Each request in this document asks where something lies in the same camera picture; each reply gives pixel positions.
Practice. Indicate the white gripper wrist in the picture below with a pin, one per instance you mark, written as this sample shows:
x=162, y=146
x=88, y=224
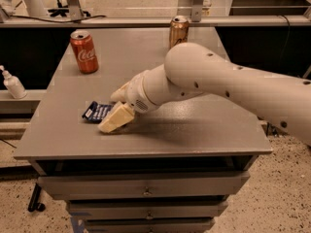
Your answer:
x=135, y=93

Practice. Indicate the dark blue snack bar wrapper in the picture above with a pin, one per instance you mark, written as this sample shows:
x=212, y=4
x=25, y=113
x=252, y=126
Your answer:
x=96, y=112

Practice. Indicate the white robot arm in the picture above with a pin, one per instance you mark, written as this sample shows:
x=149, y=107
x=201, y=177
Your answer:
x=190, y=70

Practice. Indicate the red Coca-Cola can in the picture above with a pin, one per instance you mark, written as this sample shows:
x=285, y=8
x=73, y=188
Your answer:
x=84, y=50

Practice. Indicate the grey drawer cabinet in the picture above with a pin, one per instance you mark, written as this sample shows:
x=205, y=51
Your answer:
x=169, y=171

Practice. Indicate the gold soda can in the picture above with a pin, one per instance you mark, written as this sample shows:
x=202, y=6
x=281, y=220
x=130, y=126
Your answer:
x=179, y=29

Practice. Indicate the white pump bottle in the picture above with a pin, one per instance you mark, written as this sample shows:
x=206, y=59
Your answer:
x=13, y=84

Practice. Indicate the grey metal frame post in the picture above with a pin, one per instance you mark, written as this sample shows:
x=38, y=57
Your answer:
x=196, y=10
x=75, y=11

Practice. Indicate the grey metal frame post right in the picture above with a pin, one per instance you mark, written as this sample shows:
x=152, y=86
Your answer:
x=196, y=10

